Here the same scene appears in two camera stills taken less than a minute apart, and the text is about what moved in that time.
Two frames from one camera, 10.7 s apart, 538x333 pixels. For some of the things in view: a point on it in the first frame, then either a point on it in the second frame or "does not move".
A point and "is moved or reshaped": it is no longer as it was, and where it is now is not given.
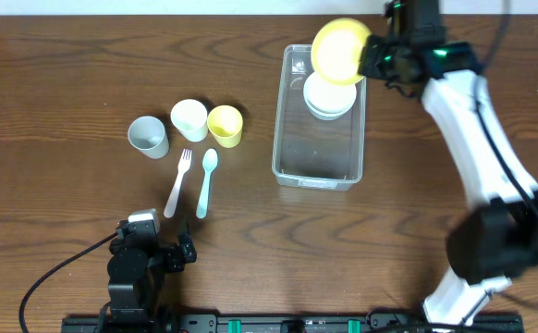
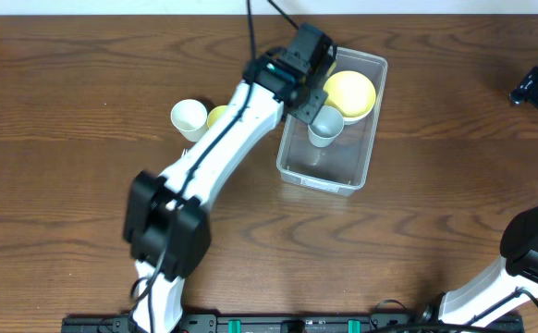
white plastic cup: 190,117 does not move
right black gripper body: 373,55 → 532,86
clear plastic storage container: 309,152 is moved or reshaped
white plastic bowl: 327,101 → 354,120
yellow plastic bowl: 336,50 → 352,92
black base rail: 293,323 does not move
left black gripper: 177,255 → 310,106
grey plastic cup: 148,134 → 326,125
